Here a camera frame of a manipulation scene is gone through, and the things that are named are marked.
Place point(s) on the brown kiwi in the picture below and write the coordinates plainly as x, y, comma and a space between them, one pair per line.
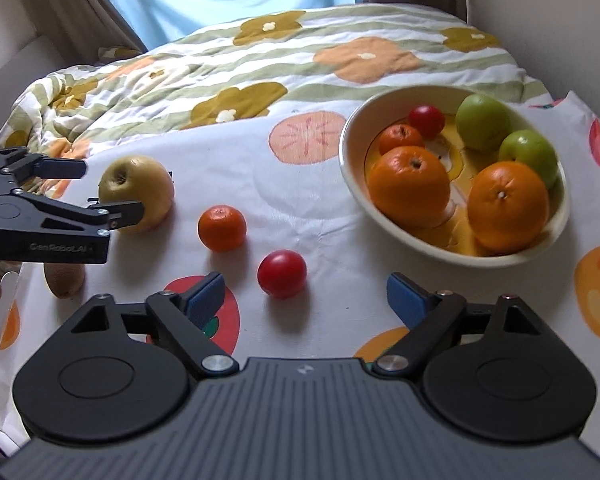
65, 281

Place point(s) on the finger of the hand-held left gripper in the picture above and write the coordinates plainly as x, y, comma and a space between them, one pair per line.
122, 214
60, 169

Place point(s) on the large orange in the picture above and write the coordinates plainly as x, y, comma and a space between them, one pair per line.
508, 207
409, 187

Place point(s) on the cream bowl with yellow print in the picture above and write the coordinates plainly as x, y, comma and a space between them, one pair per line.
352, 152

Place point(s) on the white persimmon print cloth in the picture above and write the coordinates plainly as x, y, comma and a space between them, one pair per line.
305, 185

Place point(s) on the red cherry tomato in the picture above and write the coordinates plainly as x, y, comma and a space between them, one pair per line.
426, 121
282, 274

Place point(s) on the grey bed headboard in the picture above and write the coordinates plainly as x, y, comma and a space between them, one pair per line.
15, 75

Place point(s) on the floral striped quilt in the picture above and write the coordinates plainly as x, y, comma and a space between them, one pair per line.
305, 42

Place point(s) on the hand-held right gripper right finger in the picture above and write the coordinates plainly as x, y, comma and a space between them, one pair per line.
405, 296

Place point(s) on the small tangerine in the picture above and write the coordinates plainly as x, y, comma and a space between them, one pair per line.
400, 138
222, 228

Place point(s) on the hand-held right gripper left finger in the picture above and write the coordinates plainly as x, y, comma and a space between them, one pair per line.
205, 296

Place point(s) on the yellow apple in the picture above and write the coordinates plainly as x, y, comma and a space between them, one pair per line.
140, 180

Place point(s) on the green apple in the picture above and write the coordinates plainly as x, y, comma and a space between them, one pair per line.
530, 157
482, 121

